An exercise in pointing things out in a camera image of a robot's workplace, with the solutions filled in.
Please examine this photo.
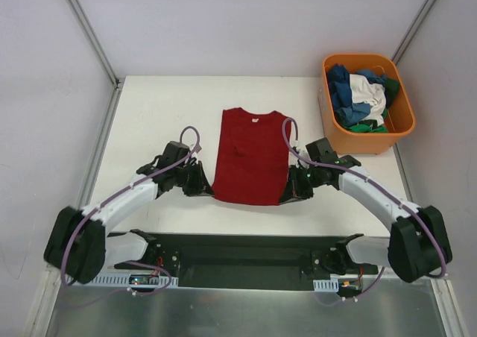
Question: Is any red t-shirt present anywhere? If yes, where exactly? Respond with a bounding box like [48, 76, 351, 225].
[212, 107, 291, 206]

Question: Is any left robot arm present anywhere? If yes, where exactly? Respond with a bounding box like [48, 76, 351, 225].
[43, 158, 213, 284]

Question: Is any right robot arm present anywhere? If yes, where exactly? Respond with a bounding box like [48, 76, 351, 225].
[279, 164, 452, 283]

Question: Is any orange plastic basket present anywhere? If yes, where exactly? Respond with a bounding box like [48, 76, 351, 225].
[318, 53, 416, 154]

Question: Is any white t-shirt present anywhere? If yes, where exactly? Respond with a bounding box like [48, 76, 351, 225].
[350, 74, 386, 126]

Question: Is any blue t-shirt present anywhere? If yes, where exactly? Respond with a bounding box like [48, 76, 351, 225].
[326, 64, 377, 128]

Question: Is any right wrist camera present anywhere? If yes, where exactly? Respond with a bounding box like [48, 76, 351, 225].
[291, 138, 339, 166]

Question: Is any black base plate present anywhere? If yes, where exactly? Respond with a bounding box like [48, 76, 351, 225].
[113, 231, 379, 289]

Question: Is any aluminium frame rail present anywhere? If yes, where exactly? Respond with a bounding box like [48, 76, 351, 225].
[46, 242, 450, 280]

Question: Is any left aluminium corner post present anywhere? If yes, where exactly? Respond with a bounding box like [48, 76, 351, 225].
[55, 0, 124, 88]

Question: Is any aluminium corner post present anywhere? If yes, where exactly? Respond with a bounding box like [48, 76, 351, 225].
[391, 0, 438, 66]
[55, 0, 124, 88]

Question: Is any right aluminium corner post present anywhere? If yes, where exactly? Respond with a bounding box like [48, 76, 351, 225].
[391, 0, 438, 66]

